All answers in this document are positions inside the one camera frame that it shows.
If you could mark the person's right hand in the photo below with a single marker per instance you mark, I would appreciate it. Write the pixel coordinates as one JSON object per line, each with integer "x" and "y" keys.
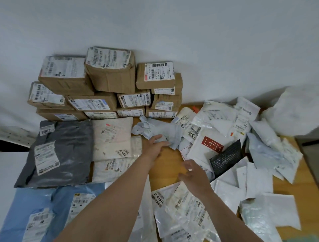
{"x": 197, "y": 179}

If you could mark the person's left hand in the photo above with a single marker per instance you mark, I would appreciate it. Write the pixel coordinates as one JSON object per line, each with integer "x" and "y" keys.
{"x": 154, "y": 147}

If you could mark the light blue-grey soft parcel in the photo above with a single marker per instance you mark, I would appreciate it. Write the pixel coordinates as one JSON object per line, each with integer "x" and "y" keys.
{"x": 162, "y": 129}

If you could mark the black bubble mailer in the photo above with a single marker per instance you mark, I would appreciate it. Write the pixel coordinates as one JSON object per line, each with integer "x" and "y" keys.
{"x": 226, "y": 157}

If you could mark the white pouch yellow framed label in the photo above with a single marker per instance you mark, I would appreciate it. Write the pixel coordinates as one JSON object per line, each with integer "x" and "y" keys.
{"x": 159, "y": 199}

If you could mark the cream mailer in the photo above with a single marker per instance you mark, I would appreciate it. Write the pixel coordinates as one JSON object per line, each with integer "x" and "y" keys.
{"x": 112, "y": 139}

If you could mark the white pouch wide barcode label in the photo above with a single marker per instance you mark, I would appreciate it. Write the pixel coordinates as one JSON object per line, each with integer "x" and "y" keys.
{"x": 174, "y": 235}

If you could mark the tall brown box double label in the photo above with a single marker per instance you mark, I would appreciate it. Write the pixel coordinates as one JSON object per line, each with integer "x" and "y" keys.
{"x": 101, "y": 115}

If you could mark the pile of white mailers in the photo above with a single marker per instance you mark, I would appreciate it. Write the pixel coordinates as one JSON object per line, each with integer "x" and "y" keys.
{"x": 211, "y": 117}

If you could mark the brown box white barcode label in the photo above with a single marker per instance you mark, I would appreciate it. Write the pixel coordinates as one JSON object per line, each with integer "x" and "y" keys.
{"x": 154, "y": 74}

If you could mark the stack of cardboard boxes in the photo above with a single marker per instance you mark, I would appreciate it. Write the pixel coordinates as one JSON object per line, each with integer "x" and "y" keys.
{"x": 112, "y": 77}

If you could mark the grey poly mailer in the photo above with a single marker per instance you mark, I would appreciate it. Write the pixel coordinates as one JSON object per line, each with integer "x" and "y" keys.
{"x": 72, "y": 154}

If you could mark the blue plastic mailer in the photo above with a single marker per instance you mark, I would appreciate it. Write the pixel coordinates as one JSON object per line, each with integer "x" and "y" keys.
{"x": 62, "y": 199}

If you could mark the INS BAHA cardboard box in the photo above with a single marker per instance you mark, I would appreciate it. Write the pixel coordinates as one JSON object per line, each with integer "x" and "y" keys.
{"x": 47, "y": 114}

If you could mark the large white plastic bag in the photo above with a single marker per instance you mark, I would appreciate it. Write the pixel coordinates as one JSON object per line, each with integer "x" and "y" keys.
{"x": 294, "y": 112}

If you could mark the brown box large label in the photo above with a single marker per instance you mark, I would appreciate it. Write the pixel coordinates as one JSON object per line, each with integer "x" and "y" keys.
{"x": 42, "y": 96}

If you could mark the smooth light blue mailer package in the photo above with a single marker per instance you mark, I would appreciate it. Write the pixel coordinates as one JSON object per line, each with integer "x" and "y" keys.
{"x": 17, "y": 209}

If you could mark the person's left forearm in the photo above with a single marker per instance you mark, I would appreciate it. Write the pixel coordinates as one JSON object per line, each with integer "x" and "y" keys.
{"x": 104, "y": 209}

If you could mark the person's right forearm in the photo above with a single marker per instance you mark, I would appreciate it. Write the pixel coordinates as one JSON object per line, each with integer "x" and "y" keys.
{"x": 229, "y": 219}

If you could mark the wooden table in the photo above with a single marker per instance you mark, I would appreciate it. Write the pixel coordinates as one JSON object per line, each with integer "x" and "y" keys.
{"x": 169, "y": 164}

